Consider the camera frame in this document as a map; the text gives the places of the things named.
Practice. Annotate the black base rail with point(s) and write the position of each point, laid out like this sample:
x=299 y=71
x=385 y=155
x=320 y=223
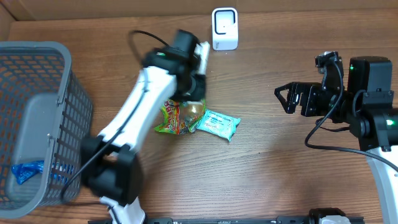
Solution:
x=315 y=215

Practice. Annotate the teal wet wipes pack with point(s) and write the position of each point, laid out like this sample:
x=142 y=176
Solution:
x=218 y=124

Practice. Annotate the grey plastic mesh basket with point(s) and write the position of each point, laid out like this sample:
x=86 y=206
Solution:
x=45 y=113

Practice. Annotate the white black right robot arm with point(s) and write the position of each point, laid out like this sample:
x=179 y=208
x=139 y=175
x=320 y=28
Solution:
x=365 y=104

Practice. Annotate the colourful gummy candy bag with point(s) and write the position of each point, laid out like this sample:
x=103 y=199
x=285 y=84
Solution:
x=181 y=117

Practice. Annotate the white barcode scanner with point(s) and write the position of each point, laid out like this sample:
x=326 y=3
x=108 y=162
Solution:
x=225 y=32

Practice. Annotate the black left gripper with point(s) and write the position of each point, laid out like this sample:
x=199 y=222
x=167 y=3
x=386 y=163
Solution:
x=200 y=91

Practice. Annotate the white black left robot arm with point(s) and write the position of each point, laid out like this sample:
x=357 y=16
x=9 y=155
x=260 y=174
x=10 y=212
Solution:
x=110 y=166

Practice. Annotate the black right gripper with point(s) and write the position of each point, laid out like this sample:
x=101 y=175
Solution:
x=308 y=89

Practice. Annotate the blue snack wrapper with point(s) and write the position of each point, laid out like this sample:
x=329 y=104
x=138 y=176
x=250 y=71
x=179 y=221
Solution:
x=24 y=171

